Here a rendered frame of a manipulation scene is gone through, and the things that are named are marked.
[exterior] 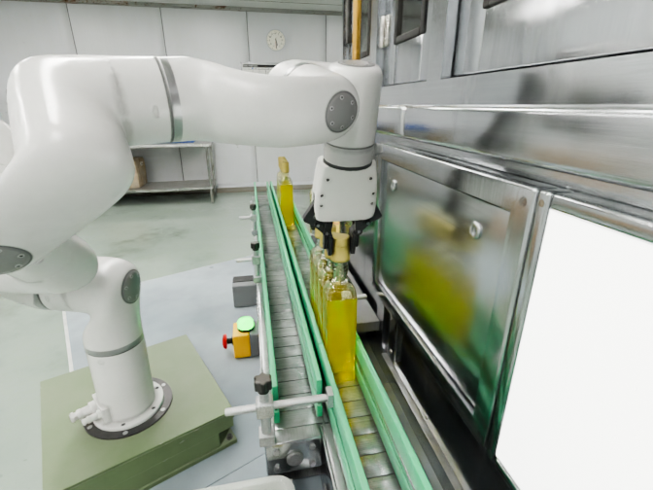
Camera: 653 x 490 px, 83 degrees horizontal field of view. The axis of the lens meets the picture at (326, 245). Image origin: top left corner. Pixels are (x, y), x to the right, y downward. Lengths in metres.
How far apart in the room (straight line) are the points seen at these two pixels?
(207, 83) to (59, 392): 0.74
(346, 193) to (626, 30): 0.36
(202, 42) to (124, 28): 1.05
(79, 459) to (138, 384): 0.14
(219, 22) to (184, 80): 6.13
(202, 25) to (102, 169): 6.22
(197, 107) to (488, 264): 0.37
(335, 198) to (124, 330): 0.42
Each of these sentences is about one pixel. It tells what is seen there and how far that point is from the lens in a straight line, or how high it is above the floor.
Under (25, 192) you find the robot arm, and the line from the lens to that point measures 0.38.
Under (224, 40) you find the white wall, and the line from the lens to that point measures 6.50.
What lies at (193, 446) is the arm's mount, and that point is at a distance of 0.83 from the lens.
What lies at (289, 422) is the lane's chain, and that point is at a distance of 0.71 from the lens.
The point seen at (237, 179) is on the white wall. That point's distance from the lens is 6.55.
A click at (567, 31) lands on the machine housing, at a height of 1.46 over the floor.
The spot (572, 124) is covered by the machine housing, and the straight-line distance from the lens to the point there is 0.40.
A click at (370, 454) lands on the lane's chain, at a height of 0.88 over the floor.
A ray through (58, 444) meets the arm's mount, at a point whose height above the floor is 0.84.
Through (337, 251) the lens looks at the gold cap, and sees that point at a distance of 0.64.
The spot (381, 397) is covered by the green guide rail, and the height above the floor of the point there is 0.96.
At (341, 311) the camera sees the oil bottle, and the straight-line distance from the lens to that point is 0.68.
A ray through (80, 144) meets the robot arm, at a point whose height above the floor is 1.37.
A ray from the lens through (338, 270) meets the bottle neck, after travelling 0.66.
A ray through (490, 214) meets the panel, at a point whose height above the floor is 1.27.
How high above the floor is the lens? 1.39
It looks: 21 degrees down
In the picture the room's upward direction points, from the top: straight up
